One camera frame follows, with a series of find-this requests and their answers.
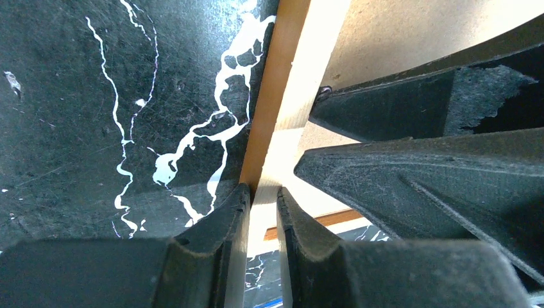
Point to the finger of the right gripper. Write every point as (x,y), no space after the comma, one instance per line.
(486,186)
(504,93)

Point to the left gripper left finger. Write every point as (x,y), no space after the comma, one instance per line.
(204,266)

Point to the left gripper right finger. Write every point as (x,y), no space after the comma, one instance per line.
(319,269)

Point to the brown cardboard backing board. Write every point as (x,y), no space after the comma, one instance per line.
(383,41)

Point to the brown wooden photo frame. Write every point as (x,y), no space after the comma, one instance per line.
(303,40)

